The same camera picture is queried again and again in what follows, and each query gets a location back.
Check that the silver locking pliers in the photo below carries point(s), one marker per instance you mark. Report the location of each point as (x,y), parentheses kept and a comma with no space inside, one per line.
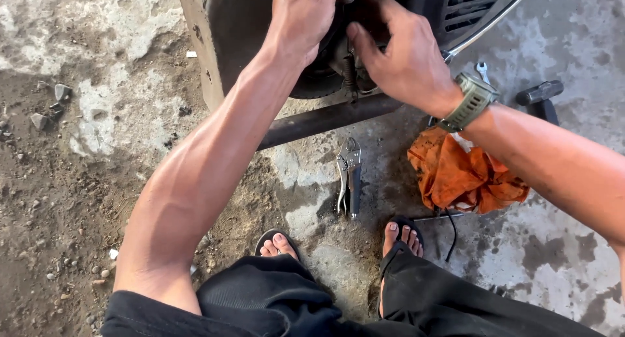
(349,176)

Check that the black motorcycle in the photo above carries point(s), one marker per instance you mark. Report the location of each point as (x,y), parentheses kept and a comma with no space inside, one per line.
(244,29)

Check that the dark metal exhaust pipe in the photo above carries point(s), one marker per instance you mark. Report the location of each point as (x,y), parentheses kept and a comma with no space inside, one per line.
(327,120)

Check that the silver open-end wrench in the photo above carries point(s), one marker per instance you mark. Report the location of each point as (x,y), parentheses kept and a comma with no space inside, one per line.
(483,71)

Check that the person's left hand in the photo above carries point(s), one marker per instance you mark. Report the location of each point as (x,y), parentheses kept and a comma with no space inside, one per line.
(300,20)

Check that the thin metal rod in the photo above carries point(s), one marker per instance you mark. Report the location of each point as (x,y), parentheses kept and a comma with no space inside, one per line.
(437,217)

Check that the orange dirty rag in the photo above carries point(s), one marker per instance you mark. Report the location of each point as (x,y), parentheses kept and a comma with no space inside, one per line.
(464,176)

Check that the black flip-flop sandal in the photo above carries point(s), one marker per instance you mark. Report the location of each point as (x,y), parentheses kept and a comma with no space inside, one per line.
(396,251)
(261,245)

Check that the chrome bent tube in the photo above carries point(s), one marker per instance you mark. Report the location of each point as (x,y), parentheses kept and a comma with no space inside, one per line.
(488,24)

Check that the coiled metal spring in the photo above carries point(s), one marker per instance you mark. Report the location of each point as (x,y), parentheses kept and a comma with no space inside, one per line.
(348,76)

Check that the black hammer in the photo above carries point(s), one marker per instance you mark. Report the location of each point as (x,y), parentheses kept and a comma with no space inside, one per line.
(541,99)

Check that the olive green wristwatch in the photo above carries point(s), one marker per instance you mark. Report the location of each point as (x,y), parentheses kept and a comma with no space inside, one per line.
(469,103)

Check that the person's right hand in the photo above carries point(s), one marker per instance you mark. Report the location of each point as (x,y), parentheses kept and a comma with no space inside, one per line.
(407,59)

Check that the person's black trousers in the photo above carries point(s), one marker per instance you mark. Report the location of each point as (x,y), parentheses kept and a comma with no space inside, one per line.
(342,303)

